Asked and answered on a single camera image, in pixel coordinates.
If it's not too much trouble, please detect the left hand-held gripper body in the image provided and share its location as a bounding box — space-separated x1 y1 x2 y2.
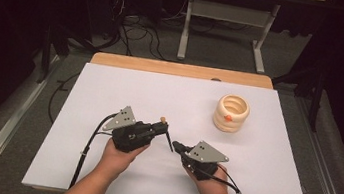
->
99 102 159 157

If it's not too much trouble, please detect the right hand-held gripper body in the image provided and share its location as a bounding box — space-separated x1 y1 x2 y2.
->
179 138 232 185

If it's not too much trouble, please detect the black-handled makeup brush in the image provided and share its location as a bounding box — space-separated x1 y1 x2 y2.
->
155 116 179 153

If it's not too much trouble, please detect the cream ribbed round holder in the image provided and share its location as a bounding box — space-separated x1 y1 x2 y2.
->
211 92 253 136

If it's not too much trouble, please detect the person's left hand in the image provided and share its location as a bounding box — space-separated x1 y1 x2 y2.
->
94 137 152 185

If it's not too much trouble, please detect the person's right hand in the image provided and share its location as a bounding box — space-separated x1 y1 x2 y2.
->
180 160 235 194

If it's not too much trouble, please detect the white board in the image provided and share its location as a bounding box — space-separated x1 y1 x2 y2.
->
20 55 329 194

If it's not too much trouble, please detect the wooden table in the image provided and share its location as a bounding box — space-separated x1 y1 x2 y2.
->
89 50 276 90

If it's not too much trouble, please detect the black stand leg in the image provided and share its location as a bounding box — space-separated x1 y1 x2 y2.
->
36 23 73 88
265 60 330 134

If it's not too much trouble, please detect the dark computer case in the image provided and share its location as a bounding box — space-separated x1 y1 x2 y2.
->
75 0 165 47

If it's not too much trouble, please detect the right hand-held gripper black cable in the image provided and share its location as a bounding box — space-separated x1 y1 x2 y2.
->
194 163 258 194

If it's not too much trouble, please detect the hand-held gripper black cable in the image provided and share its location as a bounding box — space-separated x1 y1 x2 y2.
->
194 163 258 194
68 108 119 194

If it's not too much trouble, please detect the left hand-held gripper black cable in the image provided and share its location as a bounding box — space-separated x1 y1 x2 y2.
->
68 108 119 194

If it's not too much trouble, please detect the black floor cable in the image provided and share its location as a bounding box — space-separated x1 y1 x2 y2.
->
46 68 82 128

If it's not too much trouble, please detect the tangle of black floor cables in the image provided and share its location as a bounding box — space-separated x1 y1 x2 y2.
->
99 0 187 63

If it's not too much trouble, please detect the white metal desk frame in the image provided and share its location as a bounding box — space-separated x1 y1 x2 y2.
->
176 0 328 82

